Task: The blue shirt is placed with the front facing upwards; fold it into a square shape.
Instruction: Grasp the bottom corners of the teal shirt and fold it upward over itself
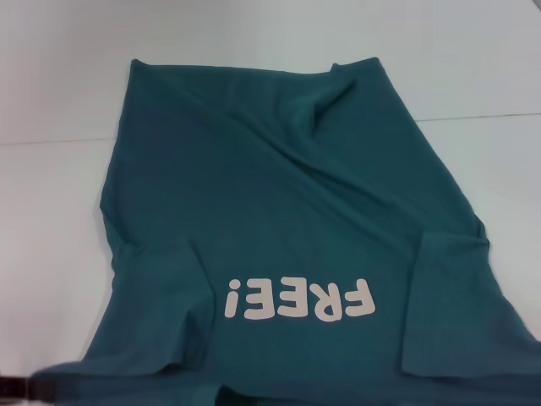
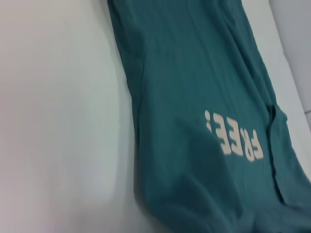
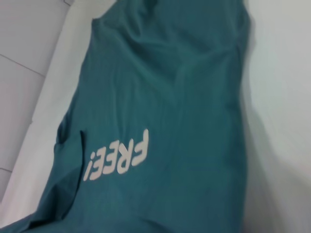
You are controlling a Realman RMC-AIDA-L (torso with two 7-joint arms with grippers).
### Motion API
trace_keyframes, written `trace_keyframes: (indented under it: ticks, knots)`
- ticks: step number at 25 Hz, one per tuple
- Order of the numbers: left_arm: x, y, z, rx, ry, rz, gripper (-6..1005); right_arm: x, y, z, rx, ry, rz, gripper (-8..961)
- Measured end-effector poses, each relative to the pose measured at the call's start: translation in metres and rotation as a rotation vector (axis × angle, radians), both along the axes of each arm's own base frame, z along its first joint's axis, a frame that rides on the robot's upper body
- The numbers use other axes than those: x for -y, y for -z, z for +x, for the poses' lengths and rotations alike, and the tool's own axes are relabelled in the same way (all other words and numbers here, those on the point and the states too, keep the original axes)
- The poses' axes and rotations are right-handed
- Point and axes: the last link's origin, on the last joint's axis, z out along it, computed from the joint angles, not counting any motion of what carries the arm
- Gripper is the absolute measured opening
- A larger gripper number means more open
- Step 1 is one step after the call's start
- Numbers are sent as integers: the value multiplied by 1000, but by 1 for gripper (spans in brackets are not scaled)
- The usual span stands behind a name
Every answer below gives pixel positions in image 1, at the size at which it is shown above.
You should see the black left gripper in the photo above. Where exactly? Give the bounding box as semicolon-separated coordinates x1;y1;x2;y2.
0;372;57;402

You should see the teal t-shirt with FREE print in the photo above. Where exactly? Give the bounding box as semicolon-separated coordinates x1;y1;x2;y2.
29;57;541;406

